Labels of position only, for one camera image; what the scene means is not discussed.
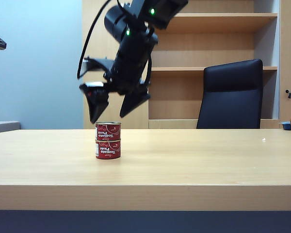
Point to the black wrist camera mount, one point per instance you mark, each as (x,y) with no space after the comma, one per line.
(99,64)

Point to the black office chair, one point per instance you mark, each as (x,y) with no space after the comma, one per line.
(230,102)

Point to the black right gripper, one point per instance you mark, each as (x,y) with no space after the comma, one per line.
(132,65)

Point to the light wood shelf cabinet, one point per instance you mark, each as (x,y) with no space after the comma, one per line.
(208,24)

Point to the grey low ledge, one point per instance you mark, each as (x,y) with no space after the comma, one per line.
(3,126)

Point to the black cabinet key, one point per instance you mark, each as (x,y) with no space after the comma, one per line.
(288,94)

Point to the red tomato paste can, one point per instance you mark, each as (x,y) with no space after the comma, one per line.
(108,132)
(108,151)

